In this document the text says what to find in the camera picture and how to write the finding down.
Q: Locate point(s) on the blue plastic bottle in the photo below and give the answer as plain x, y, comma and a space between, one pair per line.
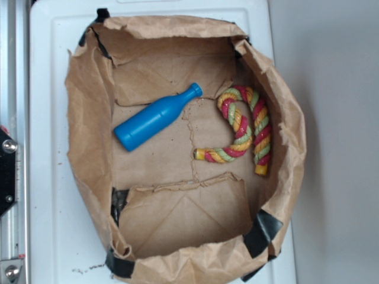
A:
154, 118

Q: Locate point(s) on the brown paper bag tray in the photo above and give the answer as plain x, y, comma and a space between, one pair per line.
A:
163, 216

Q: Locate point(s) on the white plastic tray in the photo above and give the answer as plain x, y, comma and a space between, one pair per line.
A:
64, 247

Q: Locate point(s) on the multicoloured twisted rope toy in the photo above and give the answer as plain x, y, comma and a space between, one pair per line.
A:
258, 136

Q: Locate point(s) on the black metal bracket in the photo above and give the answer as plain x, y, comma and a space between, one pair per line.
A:
7, 171

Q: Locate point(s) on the aluminium frame rail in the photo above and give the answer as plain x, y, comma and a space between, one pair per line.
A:
14, 117

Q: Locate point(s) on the silver corner bracket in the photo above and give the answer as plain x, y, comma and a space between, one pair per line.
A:
13, 271

